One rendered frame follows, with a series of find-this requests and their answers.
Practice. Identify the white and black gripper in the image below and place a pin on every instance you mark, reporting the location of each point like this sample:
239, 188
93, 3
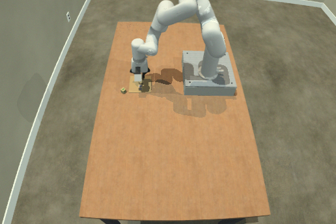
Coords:
143, 65

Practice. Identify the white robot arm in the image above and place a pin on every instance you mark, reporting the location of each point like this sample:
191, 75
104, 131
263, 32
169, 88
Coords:
168, 14

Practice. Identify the tan flat mat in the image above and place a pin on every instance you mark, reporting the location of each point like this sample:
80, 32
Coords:
134, 84

